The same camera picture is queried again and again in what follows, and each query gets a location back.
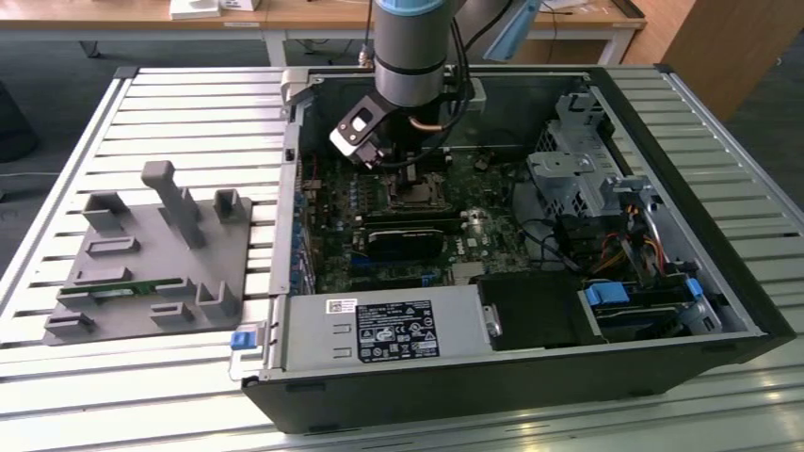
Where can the CPU socket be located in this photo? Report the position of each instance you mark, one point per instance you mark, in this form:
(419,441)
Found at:
(441,206)

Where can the black PC case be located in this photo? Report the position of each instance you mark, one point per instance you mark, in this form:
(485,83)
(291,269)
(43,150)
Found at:
(503,400)

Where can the black plastic shroud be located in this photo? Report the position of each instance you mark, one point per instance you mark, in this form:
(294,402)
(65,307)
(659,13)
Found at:
(534,311)

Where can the grey case latch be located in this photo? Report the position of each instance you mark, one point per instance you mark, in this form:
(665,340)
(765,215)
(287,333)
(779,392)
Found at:
(295,87)

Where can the green motherboard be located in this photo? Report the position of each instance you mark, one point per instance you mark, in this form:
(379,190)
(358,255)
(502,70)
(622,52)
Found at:
(497,226)

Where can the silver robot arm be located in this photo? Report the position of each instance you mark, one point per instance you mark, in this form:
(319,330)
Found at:
(409,56)

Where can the silver coin battery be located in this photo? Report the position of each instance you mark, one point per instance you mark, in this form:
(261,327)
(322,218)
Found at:
(482,163)

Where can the blue case latch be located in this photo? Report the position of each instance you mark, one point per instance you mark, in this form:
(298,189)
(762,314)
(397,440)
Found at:
(245,341)

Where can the black graphics card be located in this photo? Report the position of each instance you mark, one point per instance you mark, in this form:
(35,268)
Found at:
(402,242)

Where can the grey parts rack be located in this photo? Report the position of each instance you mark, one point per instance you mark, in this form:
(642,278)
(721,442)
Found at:
(126,256)

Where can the pale blue teach pendant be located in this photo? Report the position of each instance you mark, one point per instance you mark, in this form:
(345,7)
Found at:
(513,33)

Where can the silver power supply unit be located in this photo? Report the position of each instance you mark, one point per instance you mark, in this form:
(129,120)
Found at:
(314,325)

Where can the silver green CPU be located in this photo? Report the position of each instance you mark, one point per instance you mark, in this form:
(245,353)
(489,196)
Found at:
(427,195)

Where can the green RAM stick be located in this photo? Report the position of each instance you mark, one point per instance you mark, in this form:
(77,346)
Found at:
(158,285)
(409,222)

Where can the wooden desk white legs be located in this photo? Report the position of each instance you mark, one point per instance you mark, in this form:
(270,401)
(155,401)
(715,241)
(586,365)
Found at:
(126,23)
(566,23)

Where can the blue disk carrier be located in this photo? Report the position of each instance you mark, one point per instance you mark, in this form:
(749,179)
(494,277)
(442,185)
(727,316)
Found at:
(606,294)

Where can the plain white box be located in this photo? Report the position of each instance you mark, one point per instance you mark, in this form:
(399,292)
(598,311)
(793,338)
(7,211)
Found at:
(195,11)

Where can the silver chipset heatsink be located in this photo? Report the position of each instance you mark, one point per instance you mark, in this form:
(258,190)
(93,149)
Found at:
(471,273)

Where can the white box dark print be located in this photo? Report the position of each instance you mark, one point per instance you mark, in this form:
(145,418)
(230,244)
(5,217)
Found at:
(242,5)

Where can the blue plastic clip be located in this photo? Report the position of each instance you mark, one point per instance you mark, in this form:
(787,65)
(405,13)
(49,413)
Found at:
(694,289)

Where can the wooden cabinet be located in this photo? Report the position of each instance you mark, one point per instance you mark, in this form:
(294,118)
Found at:
(723,47)

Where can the silver disk cage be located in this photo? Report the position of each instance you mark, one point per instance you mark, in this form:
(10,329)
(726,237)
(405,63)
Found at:
(566,165)

